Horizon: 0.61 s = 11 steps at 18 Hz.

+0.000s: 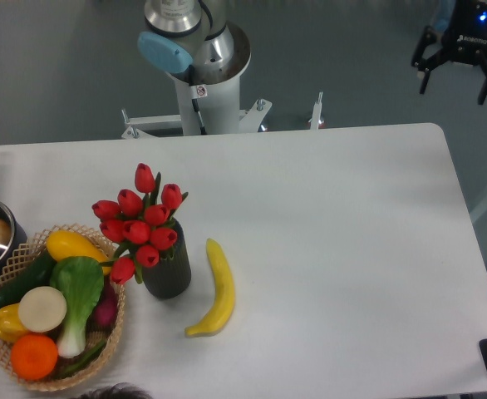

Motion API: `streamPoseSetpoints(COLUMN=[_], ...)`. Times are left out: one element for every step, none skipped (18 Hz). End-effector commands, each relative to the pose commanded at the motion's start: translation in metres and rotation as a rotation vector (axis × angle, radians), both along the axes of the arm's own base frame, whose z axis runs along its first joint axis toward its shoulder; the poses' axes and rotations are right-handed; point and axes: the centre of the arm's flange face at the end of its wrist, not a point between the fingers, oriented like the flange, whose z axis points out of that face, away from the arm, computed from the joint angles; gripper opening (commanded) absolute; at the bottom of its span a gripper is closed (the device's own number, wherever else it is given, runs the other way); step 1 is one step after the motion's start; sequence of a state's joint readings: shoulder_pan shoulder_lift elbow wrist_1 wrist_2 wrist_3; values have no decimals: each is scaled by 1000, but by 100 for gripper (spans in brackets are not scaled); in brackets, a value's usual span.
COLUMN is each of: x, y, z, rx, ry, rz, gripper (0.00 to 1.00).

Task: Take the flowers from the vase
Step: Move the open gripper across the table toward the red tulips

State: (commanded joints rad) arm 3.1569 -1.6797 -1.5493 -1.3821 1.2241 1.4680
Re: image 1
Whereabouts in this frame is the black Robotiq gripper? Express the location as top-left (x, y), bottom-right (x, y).
top-left (411, 0), bottom-right (487, 105)

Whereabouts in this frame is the red tulip bouquet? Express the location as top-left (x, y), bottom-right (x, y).
top-left (91, 163), bottom-right (189, 284)

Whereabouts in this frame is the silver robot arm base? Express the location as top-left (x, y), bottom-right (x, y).
top-left (137, 1), bottom-right (251, 85)

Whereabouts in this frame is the dark grey ribbed vase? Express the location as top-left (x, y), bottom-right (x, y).
top-left (142, 221), bottom-right (191, 299)

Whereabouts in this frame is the white metal robot stand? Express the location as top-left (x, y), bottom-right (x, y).
top-left (121, 74), bottom-right (326, 140)

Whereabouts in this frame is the yellow banana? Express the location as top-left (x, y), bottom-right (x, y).
top-left (184, 239), bottom-right (236, 337)

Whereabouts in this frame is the yellow squash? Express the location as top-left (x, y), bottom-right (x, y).
top-left (46, 229), bottom-right (108, 263)

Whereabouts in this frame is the green bok choy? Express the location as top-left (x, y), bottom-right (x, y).
top-left (50, 256), bottom-right (104, 358)

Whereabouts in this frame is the woven wicker basket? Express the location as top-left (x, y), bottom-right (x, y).
top-left (0, 224), bottom-right (125, 392)

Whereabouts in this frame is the dark hair of person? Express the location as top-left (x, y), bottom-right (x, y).
top-left (74, 383), bottom-right (152, 399)

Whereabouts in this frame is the dark green cucumber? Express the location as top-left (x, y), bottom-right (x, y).
top-left (0, 250), bottom-right (57, 309)

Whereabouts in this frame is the green chili pepper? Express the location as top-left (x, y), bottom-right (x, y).
top-left (55, 340), bottom-right (106, 379)

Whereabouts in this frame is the orange fruit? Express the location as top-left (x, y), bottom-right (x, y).
top-left (10, 334), bottom-right (58, 381)

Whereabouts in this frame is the yellow bell pepper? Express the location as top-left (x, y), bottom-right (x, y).
top-left (0, 303), bottom-right (30, 343)

